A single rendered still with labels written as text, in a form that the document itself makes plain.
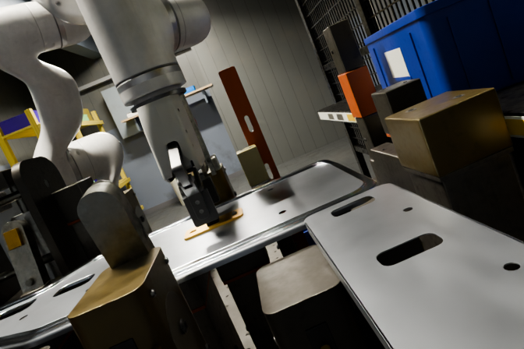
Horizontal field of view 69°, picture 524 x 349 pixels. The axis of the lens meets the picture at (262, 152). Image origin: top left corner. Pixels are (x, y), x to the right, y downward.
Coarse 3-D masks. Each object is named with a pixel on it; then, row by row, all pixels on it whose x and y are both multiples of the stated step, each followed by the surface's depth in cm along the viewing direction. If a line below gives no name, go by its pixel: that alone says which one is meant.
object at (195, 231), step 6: (234, 210) 54; (240, 210) 52; (222, 216) 53; (228, 216) 52; (234, 216) 51; (240, 216) 50; (210, 222) 51; (216, 222) 51; (222, 222) 50; (228, 222) 50; (192, 228) 54; (198, 228) 52; (204, 228) 51; (210, 228) 50; (186, 234) 52; (192, 234) 50; (198, 234) 50; (186, 240) 50
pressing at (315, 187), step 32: (320, 160) 62; (256, 192) 60; (288, 192) 53; (320, 192) 47; (352, 192) 42; (192, 224) 57; (224, 224) 50; (256, 224) 45; (288, 224) 42; (96, 256) 60; (192, 256) 43; (224, 256) 40; (64, 288) 53; (0, 320) 49; (32, 320) 44; (64, 320) 41
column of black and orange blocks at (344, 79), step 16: (336, 32) 64; (336, 48) 65; (352, 48) 65; (336, 64) 68; (352, 64) 65; (352, 80) 65; (368, 80) 65; (352, 96) 66; (368, 96) 66; (352, 112) 70; (368, 112) 66; (368, 128) 67; (368, 144) 69
